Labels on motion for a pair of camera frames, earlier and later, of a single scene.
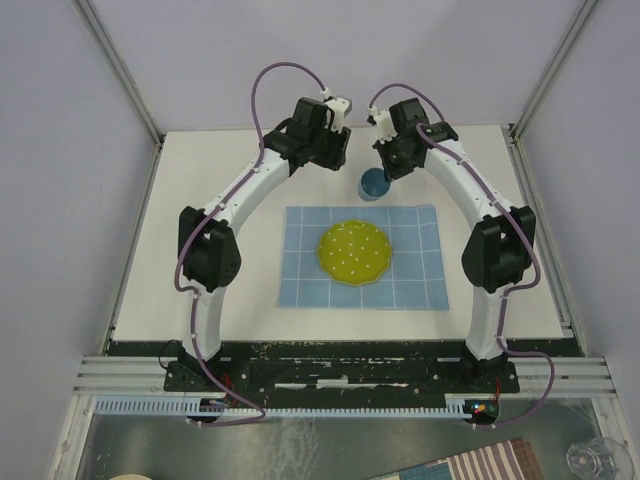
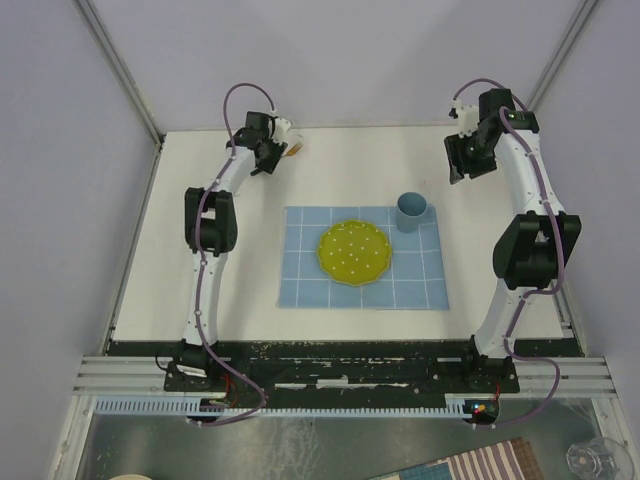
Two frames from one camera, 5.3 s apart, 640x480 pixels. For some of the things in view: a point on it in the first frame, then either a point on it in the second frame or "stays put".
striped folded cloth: x=512 y=459 stays put
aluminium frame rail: x=582 y=12 stays put
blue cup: x=373 y=184 → x=410 y=207
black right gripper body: x=394 y=161 → x=475 y=157
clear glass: x=600 y=458 stays put
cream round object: x=131 y=477 stays put
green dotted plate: x=354 y=252 stays put
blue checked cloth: x=414 y=279 stays put
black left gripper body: x=329 y=147 → x=273 y=153
